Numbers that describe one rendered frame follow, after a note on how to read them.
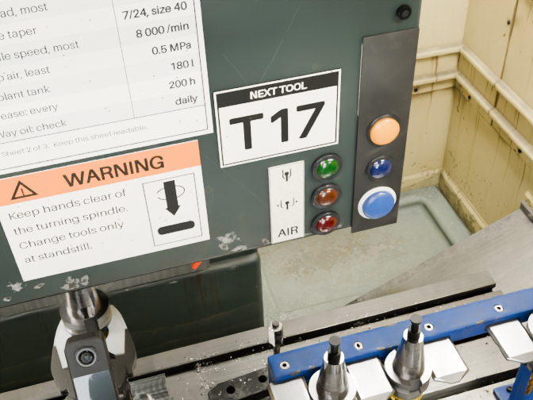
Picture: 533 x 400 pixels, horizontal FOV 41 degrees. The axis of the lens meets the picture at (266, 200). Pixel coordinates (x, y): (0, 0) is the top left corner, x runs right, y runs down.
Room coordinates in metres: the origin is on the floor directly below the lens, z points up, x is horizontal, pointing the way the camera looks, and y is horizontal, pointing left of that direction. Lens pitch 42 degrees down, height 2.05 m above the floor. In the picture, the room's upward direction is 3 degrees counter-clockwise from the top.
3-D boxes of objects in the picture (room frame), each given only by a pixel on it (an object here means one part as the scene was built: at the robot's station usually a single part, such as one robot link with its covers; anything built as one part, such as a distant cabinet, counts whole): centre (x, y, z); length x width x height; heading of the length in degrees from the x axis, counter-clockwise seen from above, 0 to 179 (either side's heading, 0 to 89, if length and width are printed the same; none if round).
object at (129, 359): (0.55, 0.20, 1.31); 0.09 x 0.05 x 0.02; 1
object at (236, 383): (0.76, -0.01, 0.93); 0.26 x 0.05 x 0.06; 110
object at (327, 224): (0.46, -0.05, 1.61); 0.02 x 0.01 x 0.02; 105
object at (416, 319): (0.58, -0.18, 1.31); 0.02 x 0.02 x 0.03
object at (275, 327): (0.82, -0.01, 0.96); 0.03 x 0.03 x 0.13
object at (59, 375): (0.53, 0.25, 1.31); 0.09 x 0.05 x 0.02; 28
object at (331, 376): (0.55, -0.08, 1.26); 0.04 x 0.04 x 0.07
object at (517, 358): (0.62, -0.34, 1.21); 0.07 x 0.05 x 0.01; 15
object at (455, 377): (0.59, -0.24, 1.21); 0.07 x 0.05 x 0.01; 15
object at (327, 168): (0.46, -0.05, 1.68); 0.02 x 0.01 x 0.02; 105
